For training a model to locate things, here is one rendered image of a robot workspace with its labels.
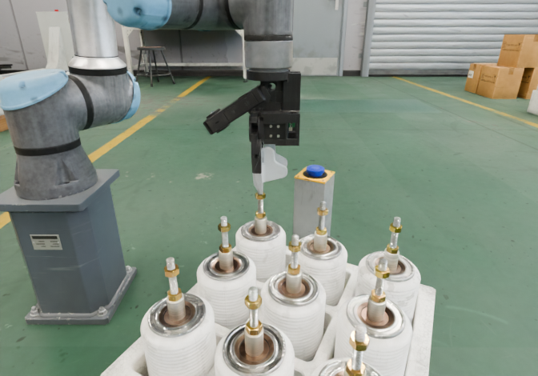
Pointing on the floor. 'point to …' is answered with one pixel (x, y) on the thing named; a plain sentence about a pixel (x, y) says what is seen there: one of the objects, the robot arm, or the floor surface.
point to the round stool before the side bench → (150, 64)
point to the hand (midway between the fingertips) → (257, 185)
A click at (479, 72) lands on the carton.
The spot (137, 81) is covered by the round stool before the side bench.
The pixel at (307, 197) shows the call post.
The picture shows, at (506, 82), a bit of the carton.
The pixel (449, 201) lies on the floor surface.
